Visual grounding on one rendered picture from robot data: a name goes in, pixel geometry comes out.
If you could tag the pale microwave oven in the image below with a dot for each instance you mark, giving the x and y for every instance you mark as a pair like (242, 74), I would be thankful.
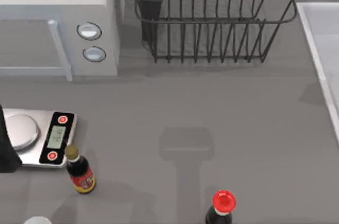
(108, 36)

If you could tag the small microwave knob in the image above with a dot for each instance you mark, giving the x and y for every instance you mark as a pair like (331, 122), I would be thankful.
(94, 54)

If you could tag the large microwave knob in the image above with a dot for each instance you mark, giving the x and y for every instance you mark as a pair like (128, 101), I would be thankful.
(89, 30)

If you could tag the dark bottle with olive cap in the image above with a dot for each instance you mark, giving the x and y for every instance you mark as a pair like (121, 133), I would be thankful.
(79, 171)

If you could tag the dark bottle with red cap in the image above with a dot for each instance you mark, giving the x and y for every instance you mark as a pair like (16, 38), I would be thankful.
(222, 208)

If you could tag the silver kitchen scale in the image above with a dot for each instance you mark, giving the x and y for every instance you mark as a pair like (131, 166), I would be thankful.
(39, 139)

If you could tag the microwave oven door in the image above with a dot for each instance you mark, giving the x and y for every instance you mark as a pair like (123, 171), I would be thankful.
(26, 46)

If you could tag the pale grey round lid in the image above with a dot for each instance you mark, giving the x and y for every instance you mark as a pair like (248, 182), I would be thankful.
(38, 220)

